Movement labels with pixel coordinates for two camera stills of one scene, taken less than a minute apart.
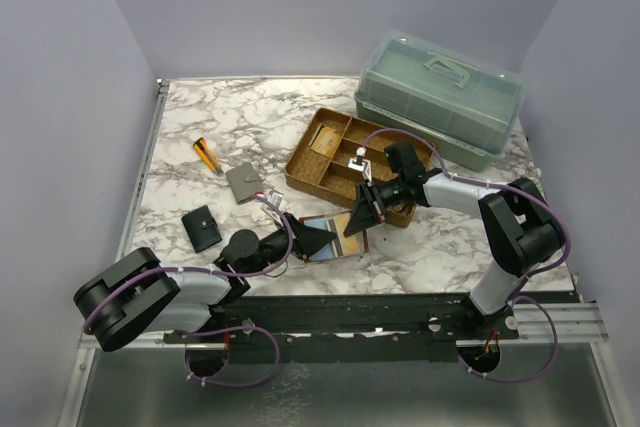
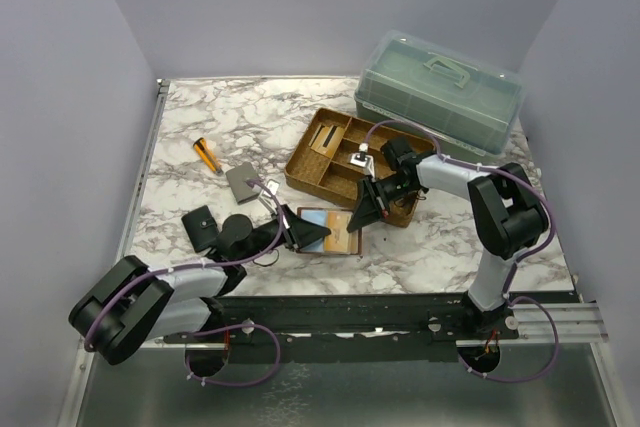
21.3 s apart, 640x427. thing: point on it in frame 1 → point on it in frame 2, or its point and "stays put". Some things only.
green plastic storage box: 467,107 stays put
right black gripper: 364,215 stays put
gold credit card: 326,141 stays put
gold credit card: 351,244 → 321,139
